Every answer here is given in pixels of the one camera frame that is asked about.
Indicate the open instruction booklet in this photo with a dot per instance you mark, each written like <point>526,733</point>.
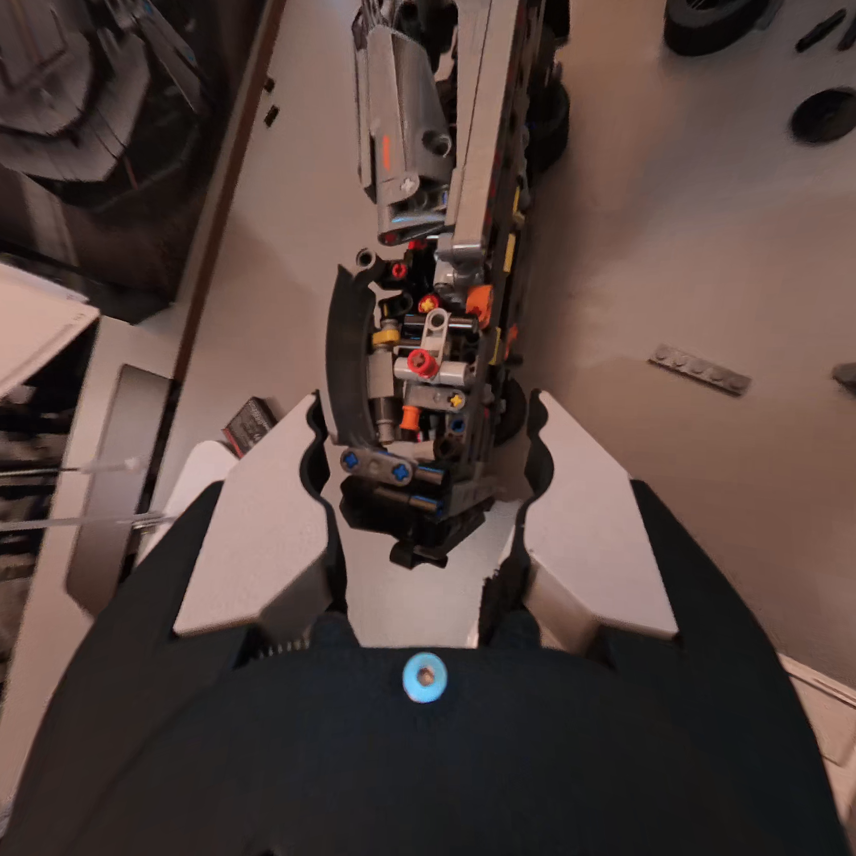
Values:
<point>33,321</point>

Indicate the lego sticker sheet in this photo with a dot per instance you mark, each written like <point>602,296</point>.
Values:
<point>822,709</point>

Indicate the black battery pack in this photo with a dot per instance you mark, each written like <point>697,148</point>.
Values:
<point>249,428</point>

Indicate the black round lego disc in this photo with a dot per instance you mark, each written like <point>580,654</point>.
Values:
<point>826,116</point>

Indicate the scattered loose lego pieces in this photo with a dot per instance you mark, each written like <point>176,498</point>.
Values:
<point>821,30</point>

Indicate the dark lego set box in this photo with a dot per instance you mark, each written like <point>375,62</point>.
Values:
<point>100,134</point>

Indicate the long grey lego plate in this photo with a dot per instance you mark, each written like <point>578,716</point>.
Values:
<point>699,370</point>

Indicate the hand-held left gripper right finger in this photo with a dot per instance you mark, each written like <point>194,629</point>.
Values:
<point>595,535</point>

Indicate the grey lego car chassis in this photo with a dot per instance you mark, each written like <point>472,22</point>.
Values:
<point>481,167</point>

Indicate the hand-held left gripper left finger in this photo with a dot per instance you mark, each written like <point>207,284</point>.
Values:
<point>267,535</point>

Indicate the loose black lego wheel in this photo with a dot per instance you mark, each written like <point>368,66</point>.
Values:
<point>715,27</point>

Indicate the grey desk inset panel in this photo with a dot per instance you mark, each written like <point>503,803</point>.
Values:
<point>113,481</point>

